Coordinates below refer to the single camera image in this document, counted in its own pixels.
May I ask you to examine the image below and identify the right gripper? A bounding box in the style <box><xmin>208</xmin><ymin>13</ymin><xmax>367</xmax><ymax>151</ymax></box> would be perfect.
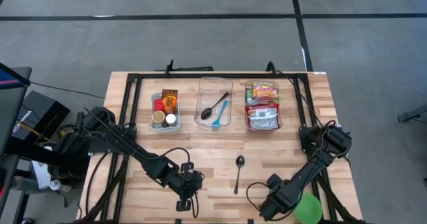
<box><xmin>258</xmin><ymin>180</ymin><xmax>302</xmax><ymax>222</ymax></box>

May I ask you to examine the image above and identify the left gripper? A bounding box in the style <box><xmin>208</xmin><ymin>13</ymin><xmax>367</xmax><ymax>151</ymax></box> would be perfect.
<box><xmin>165</xmin><ymin>161</ymin><xmax>205</xmax><ymax>213</ymax></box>

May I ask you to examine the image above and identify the dark metal spoon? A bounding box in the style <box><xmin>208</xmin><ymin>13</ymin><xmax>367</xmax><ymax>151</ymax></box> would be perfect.
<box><xmin>233</xmin><ymin>155</ymin><xmax>246</xmax><ymax>195</ymax></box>

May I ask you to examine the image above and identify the teal plastic spoon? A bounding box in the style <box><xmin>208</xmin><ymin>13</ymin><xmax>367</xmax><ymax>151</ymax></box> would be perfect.
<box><xmin>211</xmin><ymin>99</ymin><xmax>229</xmax><ymax>129</ymax></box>

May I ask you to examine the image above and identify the tan-lidded spice jar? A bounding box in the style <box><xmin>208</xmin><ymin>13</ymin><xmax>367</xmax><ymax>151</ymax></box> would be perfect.
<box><xmin>151</xmin><ymin>110</ymin><xmax>167</xmax><ymax>125</ymax></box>

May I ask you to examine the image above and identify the red roast beef ramen packet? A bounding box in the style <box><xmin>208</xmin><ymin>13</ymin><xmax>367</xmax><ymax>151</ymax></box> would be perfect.
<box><xmin>246</xmin><ymin>103</ymin><xmax>280</xmax><ymax>131</ymax></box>

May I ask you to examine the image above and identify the brown orange snack packet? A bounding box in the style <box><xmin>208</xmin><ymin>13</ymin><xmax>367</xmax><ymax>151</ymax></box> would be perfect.
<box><xmin>161</xmin><ymin>89</ymin><xmax>179</xmax><ymax>115</ymax></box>

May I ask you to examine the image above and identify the green pink ramen packet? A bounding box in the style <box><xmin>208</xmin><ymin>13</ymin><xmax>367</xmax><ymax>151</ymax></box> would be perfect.
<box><xmin>251</xmin><ymin>81</ymin><xmax>280</xmax><ymax>100</ymax></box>

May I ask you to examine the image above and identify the green plastic bowl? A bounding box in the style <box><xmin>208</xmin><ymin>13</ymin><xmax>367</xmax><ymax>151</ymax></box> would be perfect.
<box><xmin>293</xmin><ymin>192</ymin><xmax>324</xmax><ymax>224</ymax></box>

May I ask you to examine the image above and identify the white plastic bin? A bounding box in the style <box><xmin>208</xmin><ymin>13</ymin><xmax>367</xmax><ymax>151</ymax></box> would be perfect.
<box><xmin>149</xmin><ymin>91</ymin><xmax>181</xmax><ymax>133</ymax></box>

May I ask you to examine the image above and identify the black spoon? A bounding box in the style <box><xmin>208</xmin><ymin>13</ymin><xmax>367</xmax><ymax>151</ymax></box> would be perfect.
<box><xmin>199</xmin><ymin>91</ymin><xmax>231</xmax><ymax>121</ymax></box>

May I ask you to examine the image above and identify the clear plastic container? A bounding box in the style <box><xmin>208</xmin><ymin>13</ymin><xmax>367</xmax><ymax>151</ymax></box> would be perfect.
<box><xmin>244</xmin><ymin>79</ymin><xmax>284</xmax><ymax>132</ymax></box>
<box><xmin>193</xmin><ymin>76</ymin><xmax>234</xmax><ymax>131</ymax></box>

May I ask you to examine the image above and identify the black equipment beside table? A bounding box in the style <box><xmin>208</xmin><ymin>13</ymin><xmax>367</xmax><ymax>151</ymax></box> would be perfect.
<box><xmin>49</xmin><ymin>130</ymin><xmax>91</xmax><ymax>185</ymax></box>

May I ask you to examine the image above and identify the black table clamp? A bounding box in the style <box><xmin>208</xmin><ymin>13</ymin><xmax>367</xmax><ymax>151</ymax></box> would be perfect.
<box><xmin>266</xmin><ymin>61</ymin><xmax>278</xmax><ymax>77</ymax></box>
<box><xmin>165</xmin><ymin>59</ymin><xmax>214</xmax><ymax>73</ymax></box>

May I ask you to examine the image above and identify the white paper sheet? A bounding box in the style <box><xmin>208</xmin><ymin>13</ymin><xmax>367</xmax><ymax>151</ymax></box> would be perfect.
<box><xmin>31</xmin><ymin>147</ymin><xmax>51</xmax><ymax>190</ymax></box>

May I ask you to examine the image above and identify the black box white logo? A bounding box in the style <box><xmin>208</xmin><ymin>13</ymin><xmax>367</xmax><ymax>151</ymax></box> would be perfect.
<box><xmin>12</xmin><ymin>90</ymin><xmax>71</xmax><ymax>141</ymax></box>

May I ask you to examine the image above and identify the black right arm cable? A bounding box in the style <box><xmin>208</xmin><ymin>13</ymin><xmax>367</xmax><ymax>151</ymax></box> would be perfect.
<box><xmin>246</xmin><ymin>181</ymin><xmax>278</xmax><ymax>222</ymax></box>

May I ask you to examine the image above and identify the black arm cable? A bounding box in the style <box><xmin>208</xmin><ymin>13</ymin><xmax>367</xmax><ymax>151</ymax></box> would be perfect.
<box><xmin>133</xmin><ymin>146</ymin><xmax>201</xmax><ymax>219</ymax></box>
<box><xmin>246</xmin><ymin>181</ymin><xmax>278</xmax><ymax>222</ymax></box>

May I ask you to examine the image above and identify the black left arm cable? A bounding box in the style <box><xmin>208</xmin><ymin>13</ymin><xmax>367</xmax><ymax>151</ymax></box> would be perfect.
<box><xmin>133</xmin><ymin>146</ymin><xmax>201</xmax><ymax>219</ymax></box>

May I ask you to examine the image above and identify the black hanging power cable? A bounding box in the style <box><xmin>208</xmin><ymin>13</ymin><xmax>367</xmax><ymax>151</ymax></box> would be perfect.
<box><xmin>85</xmin><ymin>152</ymin><xmax>111</xmax><ymax>218</ymax></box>

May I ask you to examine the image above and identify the black aluminium table frame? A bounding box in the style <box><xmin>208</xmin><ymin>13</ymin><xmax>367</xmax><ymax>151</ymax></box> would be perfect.
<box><xmin>76</xmin><ymin>71</ymin><xmax>368</xmax><ymax>224</ymax></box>

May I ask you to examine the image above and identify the yellow cable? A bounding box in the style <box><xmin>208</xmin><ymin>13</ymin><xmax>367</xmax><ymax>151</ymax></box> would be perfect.
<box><xmin>19</xmin><ymin>122</ymin><xmax>51</xmax><ymax>143</ymax></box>

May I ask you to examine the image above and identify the thin black cable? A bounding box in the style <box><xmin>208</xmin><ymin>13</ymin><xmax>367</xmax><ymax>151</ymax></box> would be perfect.
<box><xmin>29</xmin><ymin>81</ymin><xmax>106</xmax><ymax>100</ymax></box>

